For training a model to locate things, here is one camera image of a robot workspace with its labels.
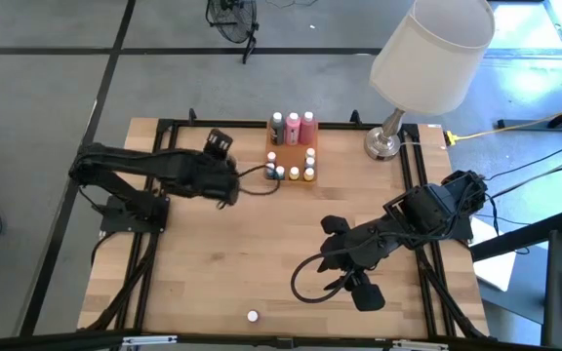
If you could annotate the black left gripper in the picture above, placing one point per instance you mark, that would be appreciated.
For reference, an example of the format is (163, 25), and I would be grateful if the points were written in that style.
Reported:
(212, 180)

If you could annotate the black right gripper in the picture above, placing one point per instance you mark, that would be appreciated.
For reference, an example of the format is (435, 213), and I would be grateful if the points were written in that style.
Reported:
(359, 248)

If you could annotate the red scarlet paint bottle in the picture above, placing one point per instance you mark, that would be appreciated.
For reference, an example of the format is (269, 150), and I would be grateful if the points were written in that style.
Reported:
(271, 157)

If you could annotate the green black striped paint bottle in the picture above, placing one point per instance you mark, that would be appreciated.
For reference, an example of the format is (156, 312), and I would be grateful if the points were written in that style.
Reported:
(279, 171)

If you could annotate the dark grey paint bottle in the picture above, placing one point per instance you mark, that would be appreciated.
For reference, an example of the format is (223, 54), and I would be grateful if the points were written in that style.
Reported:
(276, 131)

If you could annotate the magenta black striped paint bottle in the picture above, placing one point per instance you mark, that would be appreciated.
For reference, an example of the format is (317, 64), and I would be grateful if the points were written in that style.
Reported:
(252, 316)

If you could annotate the tall pink labelled paint bottle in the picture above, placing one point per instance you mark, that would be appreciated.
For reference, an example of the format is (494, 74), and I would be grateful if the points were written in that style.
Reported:
(292, 130)

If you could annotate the coral pink paint bottle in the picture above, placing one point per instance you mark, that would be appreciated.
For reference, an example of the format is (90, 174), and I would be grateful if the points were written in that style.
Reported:
(308, 129)

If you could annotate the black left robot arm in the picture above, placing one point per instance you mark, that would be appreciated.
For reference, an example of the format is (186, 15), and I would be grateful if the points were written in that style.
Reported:
(130, 161)

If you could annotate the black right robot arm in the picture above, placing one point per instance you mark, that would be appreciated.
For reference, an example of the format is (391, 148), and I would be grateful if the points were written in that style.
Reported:
(432, 209)

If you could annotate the orange plastic bin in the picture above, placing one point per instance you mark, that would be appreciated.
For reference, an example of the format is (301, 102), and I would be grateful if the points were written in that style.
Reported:
(291, 146)

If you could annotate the white paper sheet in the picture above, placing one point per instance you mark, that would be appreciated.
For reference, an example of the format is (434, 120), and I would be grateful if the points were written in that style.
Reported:
(495, 270)

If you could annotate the black floor fan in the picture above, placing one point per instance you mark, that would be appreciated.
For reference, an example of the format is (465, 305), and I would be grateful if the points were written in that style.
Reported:
(234, 19)

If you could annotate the black desk leg bar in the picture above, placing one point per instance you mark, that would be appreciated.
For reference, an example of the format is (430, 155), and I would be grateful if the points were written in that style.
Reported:
(520, 236)

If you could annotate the silver table lamp white shade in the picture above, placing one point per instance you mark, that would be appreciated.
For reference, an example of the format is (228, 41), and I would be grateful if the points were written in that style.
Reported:
(432, 63)

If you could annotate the black desk leg stand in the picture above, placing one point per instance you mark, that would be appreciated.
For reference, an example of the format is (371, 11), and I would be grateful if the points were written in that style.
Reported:
(525, 124)

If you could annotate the black aluminium frame post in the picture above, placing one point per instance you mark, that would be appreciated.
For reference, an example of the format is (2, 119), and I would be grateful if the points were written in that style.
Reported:
(339, 126)

